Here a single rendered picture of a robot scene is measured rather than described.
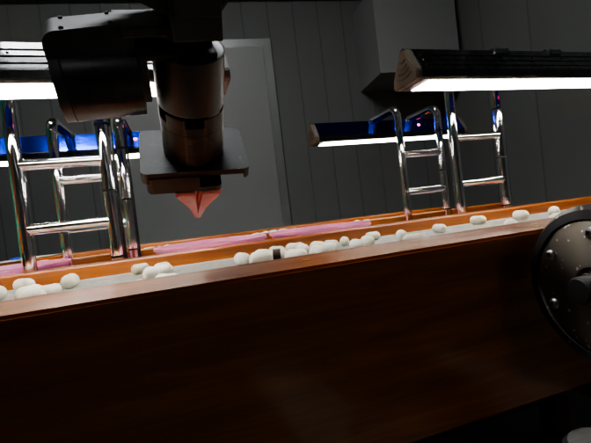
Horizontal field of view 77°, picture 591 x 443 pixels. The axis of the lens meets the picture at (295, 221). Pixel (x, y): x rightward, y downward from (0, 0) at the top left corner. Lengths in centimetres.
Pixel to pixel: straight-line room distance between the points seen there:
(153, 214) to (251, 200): 71
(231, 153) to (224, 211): 245
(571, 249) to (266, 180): 260
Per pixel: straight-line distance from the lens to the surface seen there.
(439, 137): 134
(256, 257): 56
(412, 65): 80
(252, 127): 292
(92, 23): 32
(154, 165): 38
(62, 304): 34
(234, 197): 284
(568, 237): 37
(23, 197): 84
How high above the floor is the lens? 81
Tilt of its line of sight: 1 degrees down
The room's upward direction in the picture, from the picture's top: 7 degrees counter-clockwise
